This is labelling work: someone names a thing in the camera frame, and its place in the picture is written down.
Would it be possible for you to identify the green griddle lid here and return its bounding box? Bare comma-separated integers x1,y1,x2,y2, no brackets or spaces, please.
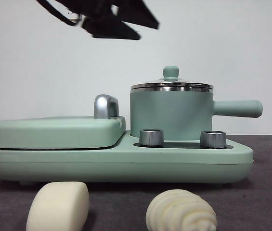
0,115,127,148

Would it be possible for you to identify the green saucepan with handle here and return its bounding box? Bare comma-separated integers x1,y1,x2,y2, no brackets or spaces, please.
130,86,263,142

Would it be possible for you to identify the green breakfast maker base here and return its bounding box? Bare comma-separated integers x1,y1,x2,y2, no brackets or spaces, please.
0,129,255,187

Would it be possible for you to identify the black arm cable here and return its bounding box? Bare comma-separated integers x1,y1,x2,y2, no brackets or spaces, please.
36,0,82,27

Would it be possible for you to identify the silver griddle lid handle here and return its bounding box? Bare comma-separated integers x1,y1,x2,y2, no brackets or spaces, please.
93,94,120,120

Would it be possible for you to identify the silver control knob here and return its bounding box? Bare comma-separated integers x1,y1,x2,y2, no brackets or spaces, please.
139,129,165,147
200,130,227,148

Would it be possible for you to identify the ridged twisted steamed bun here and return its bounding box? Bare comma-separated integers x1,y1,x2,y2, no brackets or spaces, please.
145,189,218,231

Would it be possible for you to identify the smooth white steamed bun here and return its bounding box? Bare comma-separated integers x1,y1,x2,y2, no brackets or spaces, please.
26,181,90,231

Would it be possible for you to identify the glass pot lid green knob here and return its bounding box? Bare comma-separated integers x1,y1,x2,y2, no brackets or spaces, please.
130,66,214,90

